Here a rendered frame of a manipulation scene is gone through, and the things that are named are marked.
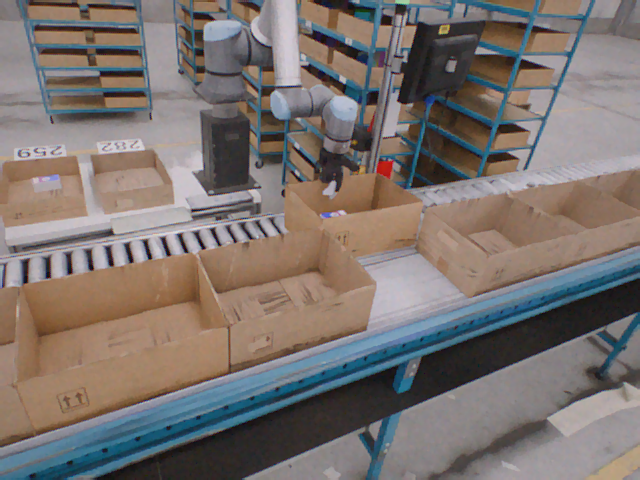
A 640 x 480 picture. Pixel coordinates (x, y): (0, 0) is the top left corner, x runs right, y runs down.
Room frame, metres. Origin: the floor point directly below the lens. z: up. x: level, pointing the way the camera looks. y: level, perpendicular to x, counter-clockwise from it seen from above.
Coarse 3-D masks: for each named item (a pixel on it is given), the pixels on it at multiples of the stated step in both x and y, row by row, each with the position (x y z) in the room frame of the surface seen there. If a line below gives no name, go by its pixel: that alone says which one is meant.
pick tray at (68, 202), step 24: (24, 168) 1.68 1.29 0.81; (48, 168) 1.73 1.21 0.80; (72, 168) 1.77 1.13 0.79; (0, 192) 1.43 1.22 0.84; (24, 192) 1.57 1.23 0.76; (48, 192) 1.59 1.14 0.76; (72, 192) 1.62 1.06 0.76; (24, 216) 1.36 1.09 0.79; (48, 216) 1.40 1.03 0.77; (72, 216) 1.44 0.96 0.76
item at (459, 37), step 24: (432, 24) 1.79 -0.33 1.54; (456, 24) 1.92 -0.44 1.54; (480, 24) 2.09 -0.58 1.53; (432, 48) 1.80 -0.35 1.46; (456, 48) 1.94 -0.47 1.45; (408, 72) 1.79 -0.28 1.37; (432, 72) 1.83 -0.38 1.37; (456, 72) 2.00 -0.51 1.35; (408, 96) 1.78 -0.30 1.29; (432, 96) 1.87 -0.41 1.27
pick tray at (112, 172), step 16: (96, 160) 1.82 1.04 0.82; (112, 160) 1.86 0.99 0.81; (128, 160) 1.89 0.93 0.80; (144, 160) 1.93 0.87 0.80; (160, 160) 1.84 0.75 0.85; (96, 176) 1.78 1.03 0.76; (112, 176) 1.80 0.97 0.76; (128, 176) 1.82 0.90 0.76; (144, 176) 1.84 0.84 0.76; (160, 176) 1.85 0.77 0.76; (112, 192) 1.51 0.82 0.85; (128, 192) 1.54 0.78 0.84; (144, 192) 1.57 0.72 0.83; (160, 192) 1.61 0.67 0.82; (112, 208) 1.50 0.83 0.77; (128, 208) 1.54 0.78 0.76; (144, 208) 1.57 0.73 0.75
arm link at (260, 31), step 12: (264, 0) 1.89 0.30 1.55; (264, 12) 1.87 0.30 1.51; (252, 24) 1.94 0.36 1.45; (264, 24) 1.88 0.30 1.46; (252, 36) 1.91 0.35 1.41; (264, 36) 1.90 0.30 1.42; (252, 48) 1.91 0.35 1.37; (264, 48) 1.91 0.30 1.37; (252, 60) 1.92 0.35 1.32; (264, 60) 1.94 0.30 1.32
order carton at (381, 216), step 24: (288, 192) 1.36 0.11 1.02; (312, 192) 1.44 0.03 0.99; (360, 192) 1.54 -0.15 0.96; (384, 192) 1.52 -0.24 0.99; (408, 192) 1.41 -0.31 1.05; (288, 216) 1.35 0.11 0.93; (312, 216) 1.19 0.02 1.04; (336, 216) 1.17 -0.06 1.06; (360, 216) 1.21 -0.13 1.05; (384, 216) 1.25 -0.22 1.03; (408, 216) 1.30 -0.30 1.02; (360, 240) 1.21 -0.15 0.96; (384, 240) 1.25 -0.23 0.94; (408, 240) 1.30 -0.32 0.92
